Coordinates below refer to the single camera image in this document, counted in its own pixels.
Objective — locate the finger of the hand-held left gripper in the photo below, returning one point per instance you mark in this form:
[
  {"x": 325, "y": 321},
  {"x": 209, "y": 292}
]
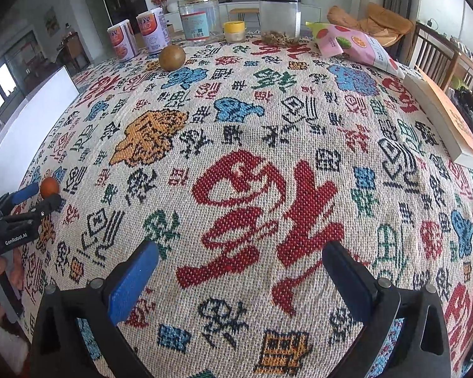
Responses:
[
  {"x": 25, "y": 192},
  {"x": 49, "y": 204}
]

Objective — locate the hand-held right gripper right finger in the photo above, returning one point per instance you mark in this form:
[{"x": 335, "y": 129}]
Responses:
[{"x": 349, "y": 281}]

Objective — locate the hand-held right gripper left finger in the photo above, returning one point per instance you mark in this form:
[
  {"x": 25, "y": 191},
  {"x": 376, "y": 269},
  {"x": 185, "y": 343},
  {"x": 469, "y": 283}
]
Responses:
[{"x": 132, "y": 283}]

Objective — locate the white box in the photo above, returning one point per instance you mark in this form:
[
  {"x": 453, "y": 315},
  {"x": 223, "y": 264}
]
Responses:
[{"x": 27, "y": 126}]

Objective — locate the printed woven tablecloth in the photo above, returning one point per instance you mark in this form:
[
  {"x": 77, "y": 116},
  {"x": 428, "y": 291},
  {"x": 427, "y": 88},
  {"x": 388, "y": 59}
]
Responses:
[{"x": 260, "y": 145}]

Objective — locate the orange cover book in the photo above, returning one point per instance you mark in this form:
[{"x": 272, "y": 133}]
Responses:
[{"x": 445, "y": 118}]

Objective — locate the brown kiwi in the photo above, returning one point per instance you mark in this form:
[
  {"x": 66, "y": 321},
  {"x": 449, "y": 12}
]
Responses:
[{"x": 172, "y": 58}]

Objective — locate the pink and white can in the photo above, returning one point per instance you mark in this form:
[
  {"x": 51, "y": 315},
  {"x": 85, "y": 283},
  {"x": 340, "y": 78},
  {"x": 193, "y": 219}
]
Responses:
[{"x": 153, "y": 31}]

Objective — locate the dark cloth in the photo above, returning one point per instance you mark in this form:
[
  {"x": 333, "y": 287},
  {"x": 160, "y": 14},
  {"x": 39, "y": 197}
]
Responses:
[{"x": 471, "y": 100}]

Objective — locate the red berry branch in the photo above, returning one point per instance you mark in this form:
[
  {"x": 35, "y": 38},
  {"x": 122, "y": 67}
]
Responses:
[{"x": 159, "y": 0}]

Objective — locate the pink fruit print snack bag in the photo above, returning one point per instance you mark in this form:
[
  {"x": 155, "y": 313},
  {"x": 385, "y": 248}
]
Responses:
[{"x": 358, "y": 47}]

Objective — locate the glass jar with gold lid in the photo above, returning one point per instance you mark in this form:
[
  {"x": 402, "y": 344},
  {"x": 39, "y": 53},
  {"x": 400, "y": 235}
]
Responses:
[{"x": 199, "y": 19}]

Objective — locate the small yellow lid jar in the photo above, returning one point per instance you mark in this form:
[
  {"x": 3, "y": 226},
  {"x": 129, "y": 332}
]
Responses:
[{"x": 234, "y": 31}]

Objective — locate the orange beanbag chair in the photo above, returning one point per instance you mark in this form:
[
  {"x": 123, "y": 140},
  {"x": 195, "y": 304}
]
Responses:
[{"x": 374, "y": 19}]

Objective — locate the clear plastic jar black lid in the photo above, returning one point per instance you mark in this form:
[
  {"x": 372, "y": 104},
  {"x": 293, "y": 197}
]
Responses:
[{"x": 280, "y": 19}]

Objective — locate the white television cabinet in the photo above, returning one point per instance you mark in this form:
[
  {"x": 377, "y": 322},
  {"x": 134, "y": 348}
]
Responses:
[{"x": 319, "y": 12}]

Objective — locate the wooden stool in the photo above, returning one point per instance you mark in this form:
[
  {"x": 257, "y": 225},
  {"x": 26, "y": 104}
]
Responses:
[{"x": 244, "y": 13}]

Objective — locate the framed wall picture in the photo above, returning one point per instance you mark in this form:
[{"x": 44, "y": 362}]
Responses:
[{"x": 52, "y": 23}]

